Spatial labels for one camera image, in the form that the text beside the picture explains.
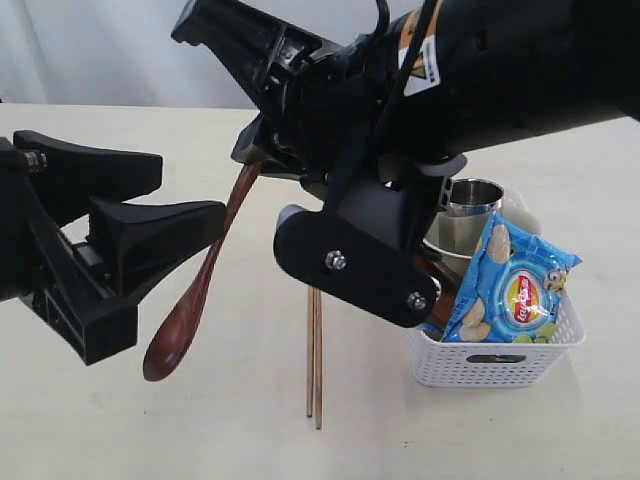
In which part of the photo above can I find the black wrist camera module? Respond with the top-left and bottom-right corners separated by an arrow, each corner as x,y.
273,174 -> 452,330

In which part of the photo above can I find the shiny steel cup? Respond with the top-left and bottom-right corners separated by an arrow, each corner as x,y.
437,178 -> 506,256

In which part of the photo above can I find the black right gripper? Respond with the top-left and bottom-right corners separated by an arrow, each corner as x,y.
266,1 -> 639,182

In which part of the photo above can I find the light wooden chopstick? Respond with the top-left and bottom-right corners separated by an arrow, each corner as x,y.
306,287 -> 315,418

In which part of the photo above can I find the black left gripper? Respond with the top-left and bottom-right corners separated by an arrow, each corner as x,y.
1,130 -> 226,365

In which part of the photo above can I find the blue chips bag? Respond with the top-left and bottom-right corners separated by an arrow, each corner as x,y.
442,213 -> 582,344

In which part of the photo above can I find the dark brown wooden spoon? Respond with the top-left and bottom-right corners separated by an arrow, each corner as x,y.
142,161 -> 264,382

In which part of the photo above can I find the dark wooden chopstick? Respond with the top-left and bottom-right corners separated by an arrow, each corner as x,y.
313,289 -> 323,430

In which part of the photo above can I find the pale green ceramic bowl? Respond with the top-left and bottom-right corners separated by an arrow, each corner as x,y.
425,212 -> 488,277

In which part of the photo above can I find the dark brown wooden plate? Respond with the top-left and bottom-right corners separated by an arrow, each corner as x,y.
415,255 -> 462,328

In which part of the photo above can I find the white plastic perforated basket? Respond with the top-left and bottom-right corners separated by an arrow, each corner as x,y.
404,184 -> 587,390

